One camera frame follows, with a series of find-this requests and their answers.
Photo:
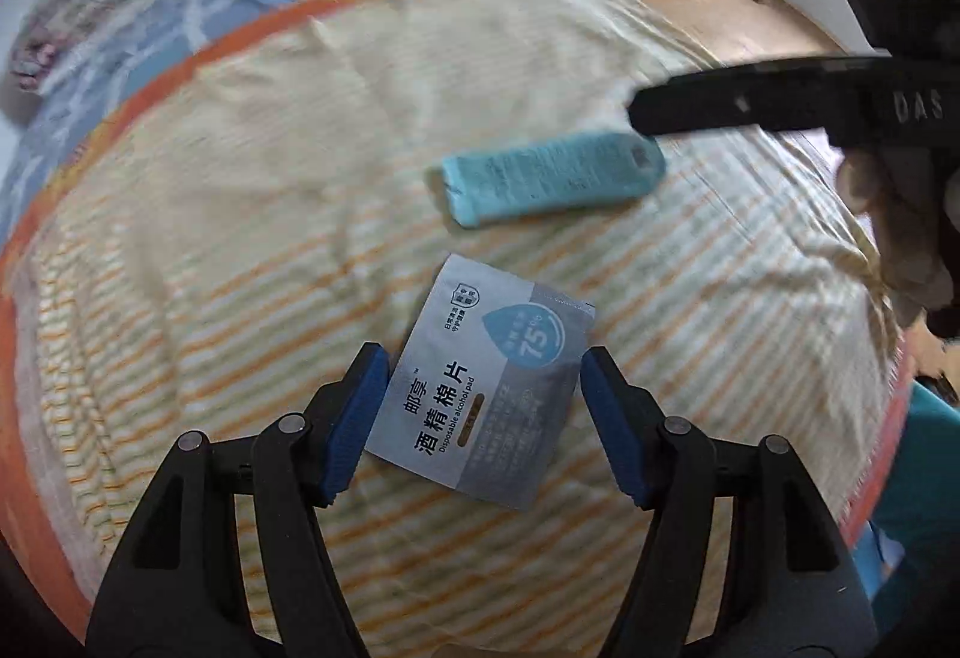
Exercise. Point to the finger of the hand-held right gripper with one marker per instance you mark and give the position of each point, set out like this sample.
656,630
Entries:
720,99

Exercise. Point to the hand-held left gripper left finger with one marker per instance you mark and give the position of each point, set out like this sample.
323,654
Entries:
352,425

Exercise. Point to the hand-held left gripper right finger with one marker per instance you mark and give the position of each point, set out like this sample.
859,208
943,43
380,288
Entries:
611,425

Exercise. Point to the grey alcohol pad packet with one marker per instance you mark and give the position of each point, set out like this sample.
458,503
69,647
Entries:
480,403

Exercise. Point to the teal tube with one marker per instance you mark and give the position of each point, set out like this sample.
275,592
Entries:
540,178

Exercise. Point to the person's right hand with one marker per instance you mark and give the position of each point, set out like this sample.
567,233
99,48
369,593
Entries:
904,223

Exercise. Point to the teal cloth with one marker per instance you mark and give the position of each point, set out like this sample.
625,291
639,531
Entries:
922,500

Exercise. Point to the striped yellow cloth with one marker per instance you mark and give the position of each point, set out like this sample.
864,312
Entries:
22,403

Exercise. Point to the blue patchwork bed sheet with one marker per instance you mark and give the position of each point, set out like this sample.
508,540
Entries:
150,28

